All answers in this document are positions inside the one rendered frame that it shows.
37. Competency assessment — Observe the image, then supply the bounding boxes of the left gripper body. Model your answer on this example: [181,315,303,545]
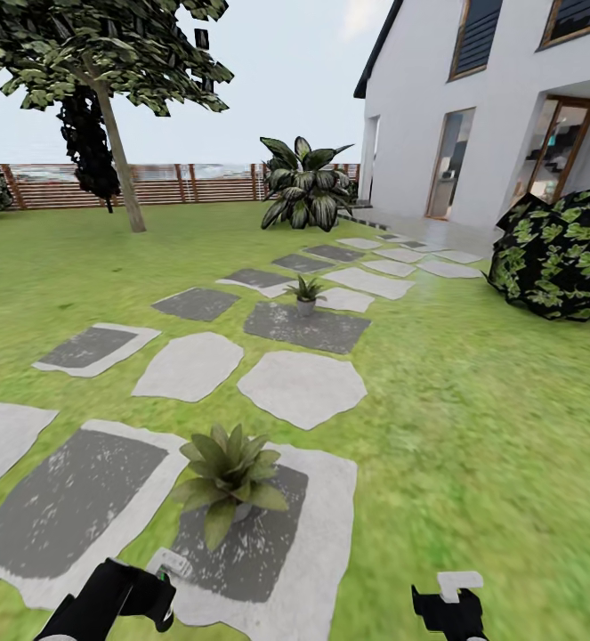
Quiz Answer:
[129,569,177,622]

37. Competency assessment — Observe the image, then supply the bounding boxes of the insectifuge atomizer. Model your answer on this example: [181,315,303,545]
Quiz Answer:
[155,572,174,633]

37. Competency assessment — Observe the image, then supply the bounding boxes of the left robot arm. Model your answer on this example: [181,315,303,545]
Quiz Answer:
[34,548,192,641]

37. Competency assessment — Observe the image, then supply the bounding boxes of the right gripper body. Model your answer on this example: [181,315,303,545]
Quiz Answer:
[419,593,483,641]

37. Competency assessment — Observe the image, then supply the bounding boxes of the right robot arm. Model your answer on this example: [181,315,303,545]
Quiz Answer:
[411,571,489,641]

